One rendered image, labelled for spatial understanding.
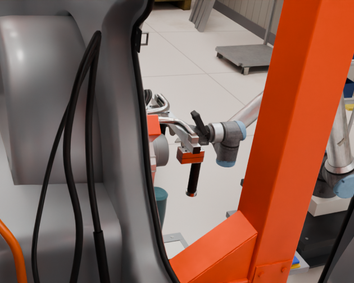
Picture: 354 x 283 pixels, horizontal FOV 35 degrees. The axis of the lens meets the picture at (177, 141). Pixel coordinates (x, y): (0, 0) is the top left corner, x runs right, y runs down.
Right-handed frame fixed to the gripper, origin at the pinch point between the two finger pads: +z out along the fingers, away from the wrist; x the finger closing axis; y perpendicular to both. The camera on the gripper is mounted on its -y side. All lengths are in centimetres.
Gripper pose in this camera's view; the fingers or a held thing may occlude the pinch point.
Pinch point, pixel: (167, 132)
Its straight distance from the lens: 237.8
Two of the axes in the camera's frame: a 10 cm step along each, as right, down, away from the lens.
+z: -9.1, 0.8, -4.0
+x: -3.8, -4.8, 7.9
